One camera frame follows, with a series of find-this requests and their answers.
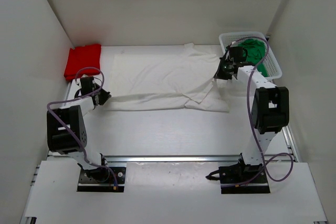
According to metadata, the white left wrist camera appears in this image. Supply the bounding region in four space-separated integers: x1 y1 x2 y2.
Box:
74 78 81 87

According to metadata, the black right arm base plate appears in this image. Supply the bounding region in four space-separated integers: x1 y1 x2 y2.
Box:
205 164 270 195

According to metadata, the aluminium table edge rail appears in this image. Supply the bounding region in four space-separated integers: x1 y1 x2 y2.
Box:
47 153 290 163

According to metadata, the white t-shirt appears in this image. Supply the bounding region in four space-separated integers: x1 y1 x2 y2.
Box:
105 43 229 112

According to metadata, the white plastic basket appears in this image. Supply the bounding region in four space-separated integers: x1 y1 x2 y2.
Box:
219 31 282 80

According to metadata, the green t-shirt in basket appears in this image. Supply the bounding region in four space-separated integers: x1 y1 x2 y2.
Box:
237 38 267 65

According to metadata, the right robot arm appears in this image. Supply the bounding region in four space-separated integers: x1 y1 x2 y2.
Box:
214 46 289 182

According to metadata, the red t-shirt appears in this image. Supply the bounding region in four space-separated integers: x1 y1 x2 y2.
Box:
64 44 101 81

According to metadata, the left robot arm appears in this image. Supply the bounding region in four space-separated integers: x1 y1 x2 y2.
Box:
47 77 113 182

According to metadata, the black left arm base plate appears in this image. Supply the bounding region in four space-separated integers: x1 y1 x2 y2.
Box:
77 166 127 193

